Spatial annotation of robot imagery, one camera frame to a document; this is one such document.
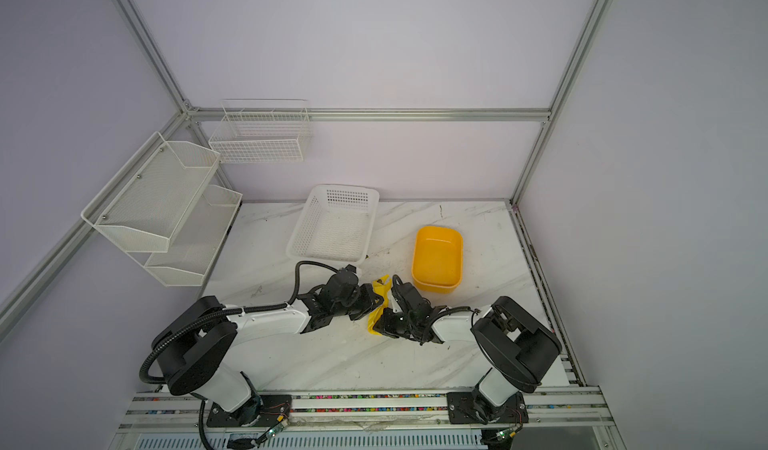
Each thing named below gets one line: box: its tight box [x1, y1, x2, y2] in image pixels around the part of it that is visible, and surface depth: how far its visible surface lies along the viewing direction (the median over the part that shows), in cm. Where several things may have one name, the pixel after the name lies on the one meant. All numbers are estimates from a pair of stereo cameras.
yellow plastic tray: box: [412, 226, 464, 294], surface depth 106 cm
